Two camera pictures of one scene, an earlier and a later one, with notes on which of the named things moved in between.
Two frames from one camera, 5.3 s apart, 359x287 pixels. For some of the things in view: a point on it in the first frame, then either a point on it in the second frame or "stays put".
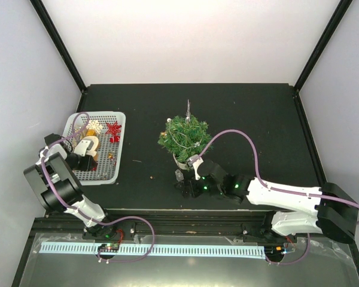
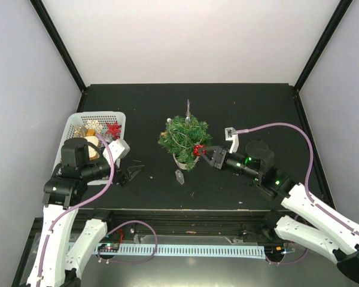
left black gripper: [85, 166] → [128, 172]
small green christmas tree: [184, 139] stays put
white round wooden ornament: [96, 141] stays put
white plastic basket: [102, 134] stays put
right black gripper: [195, 192] → [220, 154]
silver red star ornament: [188, 114] stays put
